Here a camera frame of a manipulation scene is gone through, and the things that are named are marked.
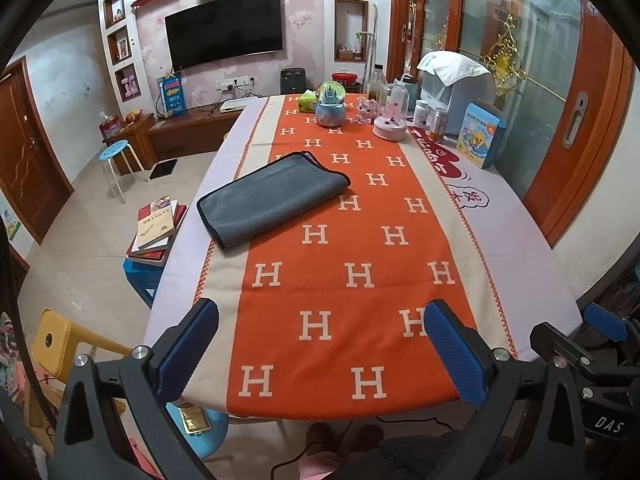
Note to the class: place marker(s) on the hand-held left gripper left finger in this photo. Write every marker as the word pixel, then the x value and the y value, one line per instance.
pixel 190 345

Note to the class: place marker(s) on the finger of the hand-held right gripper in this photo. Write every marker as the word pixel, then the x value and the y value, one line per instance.
pixel 606 319
pixel 560 341

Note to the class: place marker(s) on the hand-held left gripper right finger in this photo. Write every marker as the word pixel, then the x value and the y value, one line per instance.
pixel 455 355

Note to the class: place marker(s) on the grey towel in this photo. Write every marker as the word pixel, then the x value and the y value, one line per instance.
pixel 270 200

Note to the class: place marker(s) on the gold foil packet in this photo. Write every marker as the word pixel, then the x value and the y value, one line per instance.
pixel 192 419

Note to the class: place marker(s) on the blue plastic stool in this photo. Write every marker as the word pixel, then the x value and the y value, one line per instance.
pixel 140 277

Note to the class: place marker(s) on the light blue round stool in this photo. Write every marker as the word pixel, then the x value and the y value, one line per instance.
pixel 215 432

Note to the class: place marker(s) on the orange H-pattern tablecloth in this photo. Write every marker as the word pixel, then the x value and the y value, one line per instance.
pixel 520 240

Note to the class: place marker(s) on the stack of books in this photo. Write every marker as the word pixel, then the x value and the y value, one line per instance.
pixel 157 230

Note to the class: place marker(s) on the brown slipper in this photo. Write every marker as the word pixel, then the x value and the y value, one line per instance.
pixel 320 439
pixel 366 441

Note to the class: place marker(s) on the yellow plastic chair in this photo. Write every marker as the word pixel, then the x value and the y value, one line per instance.
pixel 55 340

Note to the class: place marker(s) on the orange letter-print blanket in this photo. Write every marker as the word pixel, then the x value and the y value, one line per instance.
pixel 330 260

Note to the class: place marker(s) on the black floor mat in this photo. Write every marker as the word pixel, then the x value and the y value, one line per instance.
pixel 163 169

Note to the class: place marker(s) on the blue stool with white legs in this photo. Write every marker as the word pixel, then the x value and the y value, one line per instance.
pixel 114 151

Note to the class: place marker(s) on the wood-framed glass sliding door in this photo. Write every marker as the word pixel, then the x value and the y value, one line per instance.
pixel 595 110

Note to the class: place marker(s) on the wooden television cabinet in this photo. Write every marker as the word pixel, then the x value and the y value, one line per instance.
pixel 185 132

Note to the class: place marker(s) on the blue printed carton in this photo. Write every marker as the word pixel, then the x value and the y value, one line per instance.
pixel 479 137

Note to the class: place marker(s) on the amber jar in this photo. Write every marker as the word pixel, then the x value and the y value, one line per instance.
pixel 437 125

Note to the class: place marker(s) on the red plastic bag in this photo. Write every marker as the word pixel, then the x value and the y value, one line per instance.
pixel 111 127

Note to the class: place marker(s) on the fruit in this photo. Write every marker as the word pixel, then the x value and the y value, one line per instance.
pixel 131 117

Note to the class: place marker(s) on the white medicine bottle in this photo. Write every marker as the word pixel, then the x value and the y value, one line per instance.
pixel 421 115

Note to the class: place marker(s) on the white set-top box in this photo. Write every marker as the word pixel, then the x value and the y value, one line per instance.
pixel 232 106

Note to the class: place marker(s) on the pink glass-dome ornament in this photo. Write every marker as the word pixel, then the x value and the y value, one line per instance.
pixel 391 120

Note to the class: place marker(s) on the brown wooden door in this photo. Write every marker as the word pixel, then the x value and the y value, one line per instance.
pixel 30 160

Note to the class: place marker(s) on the blue printed gift bag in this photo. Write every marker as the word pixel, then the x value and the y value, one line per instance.
pixel 171 96

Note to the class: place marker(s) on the white water dispenser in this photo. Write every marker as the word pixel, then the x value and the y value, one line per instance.
pixel 457 97

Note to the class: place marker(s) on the pink toy figure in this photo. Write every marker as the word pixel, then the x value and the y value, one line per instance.
pixel 369 111

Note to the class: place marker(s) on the white power strip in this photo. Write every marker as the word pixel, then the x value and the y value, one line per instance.
pixel 232 81

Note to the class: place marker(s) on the pale green thermos jug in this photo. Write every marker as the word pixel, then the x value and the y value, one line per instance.
pixel 407 91

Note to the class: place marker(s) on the green tissue box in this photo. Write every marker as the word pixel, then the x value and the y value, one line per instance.
pixel 306 102

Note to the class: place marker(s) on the blue snow globe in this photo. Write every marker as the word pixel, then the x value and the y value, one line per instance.
pixel 329 106

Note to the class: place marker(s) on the clear plastic bottle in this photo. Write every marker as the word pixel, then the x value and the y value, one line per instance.
pixel 376 82

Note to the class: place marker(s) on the white cloth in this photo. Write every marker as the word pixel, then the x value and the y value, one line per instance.
pixel 450 66

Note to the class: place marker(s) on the red pot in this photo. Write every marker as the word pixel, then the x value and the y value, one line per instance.
pixel 345 80

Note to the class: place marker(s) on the black flat television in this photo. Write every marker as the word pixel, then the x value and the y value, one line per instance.
pixel 225 30

